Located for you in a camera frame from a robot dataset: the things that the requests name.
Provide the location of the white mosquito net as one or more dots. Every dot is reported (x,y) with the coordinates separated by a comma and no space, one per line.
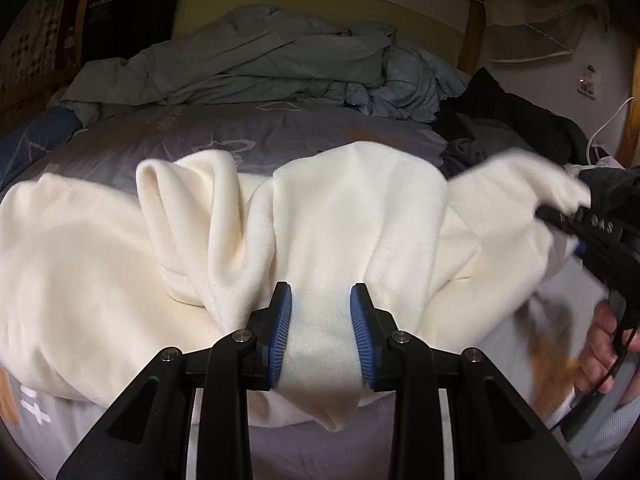
(525,25)

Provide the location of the white wall outlet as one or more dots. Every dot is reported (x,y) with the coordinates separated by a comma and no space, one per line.
(589,82)

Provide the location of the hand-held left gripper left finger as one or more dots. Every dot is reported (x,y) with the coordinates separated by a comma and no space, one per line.
(280,335)

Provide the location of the white cloth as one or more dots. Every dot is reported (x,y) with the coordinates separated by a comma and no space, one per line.
(607,161)

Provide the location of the blue pillow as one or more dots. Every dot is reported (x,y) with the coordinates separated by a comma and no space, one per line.
(25,145)

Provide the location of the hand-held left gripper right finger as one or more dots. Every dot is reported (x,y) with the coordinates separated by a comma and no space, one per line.
(360,335)

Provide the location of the yellow-green headboard panel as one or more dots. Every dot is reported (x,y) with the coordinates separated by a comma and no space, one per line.
(325,5)

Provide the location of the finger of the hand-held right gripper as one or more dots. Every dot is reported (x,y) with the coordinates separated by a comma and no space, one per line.
(557,217)

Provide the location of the cream printed hoodie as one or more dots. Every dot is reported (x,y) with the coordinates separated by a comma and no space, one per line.
(350,220)

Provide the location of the person's right hand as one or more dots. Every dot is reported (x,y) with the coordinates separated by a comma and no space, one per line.
(597,355)

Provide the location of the grey-green crumpled duvet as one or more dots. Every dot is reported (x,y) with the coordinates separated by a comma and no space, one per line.
(250,60)

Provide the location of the black garment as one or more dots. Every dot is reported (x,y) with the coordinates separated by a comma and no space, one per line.
(500,105)

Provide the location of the person's right forearm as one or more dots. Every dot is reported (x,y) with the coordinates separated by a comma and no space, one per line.
(610,435)

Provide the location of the grey printed bed sheet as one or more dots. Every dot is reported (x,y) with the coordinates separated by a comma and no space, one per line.
(250,135)

